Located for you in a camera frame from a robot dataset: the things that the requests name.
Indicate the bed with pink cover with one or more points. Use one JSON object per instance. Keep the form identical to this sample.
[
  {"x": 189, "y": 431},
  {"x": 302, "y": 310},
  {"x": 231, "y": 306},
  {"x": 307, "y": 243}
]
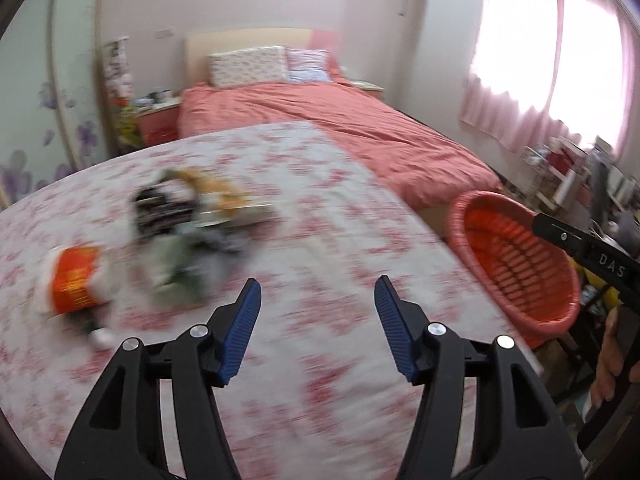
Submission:
[{"x": 350, "y": 125}]

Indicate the white wall socket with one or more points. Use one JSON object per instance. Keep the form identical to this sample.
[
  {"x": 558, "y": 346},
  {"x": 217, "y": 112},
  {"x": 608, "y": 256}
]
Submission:
[{"x": 165, "y": 33}]

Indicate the orange plastic basket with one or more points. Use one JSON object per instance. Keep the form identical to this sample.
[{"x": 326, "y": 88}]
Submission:
[{"x": 520, "y": 270}]

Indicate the cream and pink headboard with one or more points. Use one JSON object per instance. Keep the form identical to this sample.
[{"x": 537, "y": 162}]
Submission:
[{"x": 240, "y": 40}]

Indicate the pink floral tablecloth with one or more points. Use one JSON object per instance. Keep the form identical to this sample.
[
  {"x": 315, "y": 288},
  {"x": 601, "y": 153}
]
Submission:
[{"x": 325, "y": 260}]

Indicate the white shelf unit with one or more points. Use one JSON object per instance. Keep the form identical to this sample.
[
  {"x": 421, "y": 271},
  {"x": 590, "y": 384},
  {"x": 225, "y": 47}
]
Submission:
[{"x": 567, "y": 175}]

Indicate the pink curtain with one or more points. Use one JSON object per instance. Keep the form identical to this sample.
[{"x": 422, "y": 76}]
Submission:
[{"x": 500, "y": 110}]

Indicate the orange paper cup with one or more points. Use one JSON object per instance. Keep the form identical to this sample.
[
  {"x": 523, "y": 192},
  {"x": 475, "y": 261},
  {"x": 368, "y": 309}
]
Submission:
[{"x": 75, "y": 280}]

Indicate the pink nightstand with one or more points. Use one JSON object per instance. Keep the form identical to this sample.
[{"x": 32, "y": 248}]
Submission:
[
  {"x": 369, "y": 89},
  {"x": 159, "y": 125}
]

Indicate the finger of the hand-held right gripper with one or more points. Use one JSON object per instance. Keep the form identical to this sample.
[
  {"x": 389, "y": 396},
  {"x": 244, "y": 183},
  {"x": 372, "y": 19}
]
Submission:
[{"x": 590, "y": 255}]

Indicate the black white-tipped tube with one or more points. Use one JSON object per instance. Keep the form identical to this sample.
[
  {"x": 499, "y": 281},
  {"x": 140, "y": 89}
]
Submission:
[{"x": 102, "y": 336}]

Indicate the person's right hand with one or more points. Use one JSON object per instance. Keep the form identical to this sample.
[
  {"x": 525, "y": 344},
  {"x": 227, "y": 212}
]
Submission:
[{"x": 607, "y": 360}]

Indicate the white floral pillow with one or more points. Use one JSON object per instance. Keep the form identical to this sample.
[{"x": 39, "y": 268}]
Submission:
[{"x": 247, "y": 66}]

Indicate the black patterned hair scrunchie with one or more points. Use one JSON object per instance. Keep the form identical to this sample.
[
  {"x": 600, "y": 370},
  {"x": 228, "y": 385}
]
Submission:
[{"x": 160, "y": 210}]

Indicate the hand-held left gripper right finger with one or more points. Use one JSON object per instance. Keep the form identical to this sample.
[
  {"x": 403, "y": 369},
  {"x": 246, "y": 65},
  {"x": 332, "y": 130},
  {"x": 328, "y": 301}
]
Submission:
[{"x": 395, "y": 330}]

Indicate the gold snack bag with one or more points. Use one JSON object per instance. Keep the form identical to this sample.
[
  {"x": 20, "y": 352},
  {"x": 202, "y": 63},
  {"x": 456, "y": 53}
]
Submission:
[{"x": 220, "y": 197}]

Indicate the pink striped pillow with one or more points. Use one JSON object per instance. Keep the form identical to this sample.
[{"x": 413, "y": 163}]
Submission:
[{"x": 309, "y": 65}]

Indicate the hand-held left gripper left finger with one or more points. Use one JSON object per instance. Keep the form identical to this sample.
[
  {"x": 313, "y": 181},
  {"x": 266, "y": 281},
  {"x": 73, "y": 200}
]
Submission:
[{"x": 242, "y": 330}]

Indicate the flower print sliding wardrobe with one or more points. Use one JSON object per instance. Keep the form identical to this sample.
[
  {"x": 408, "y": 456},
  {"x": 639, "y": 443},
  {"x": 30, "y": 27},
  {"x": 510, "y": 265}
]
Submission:
[{"x": 45, "y": 85}]

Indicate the hanging plush toys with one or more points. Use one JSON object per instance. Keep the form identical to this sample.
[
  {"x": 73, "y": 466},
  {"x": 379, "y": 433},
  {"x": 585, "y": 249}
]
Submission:
[{"x": 120, "y": 75}]

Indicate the grey crumpled wrapper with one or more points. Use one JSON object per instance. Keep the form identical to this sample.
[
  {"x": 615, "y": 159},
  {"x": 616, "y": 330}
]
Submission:
[{"x": 185, "y": 265}]

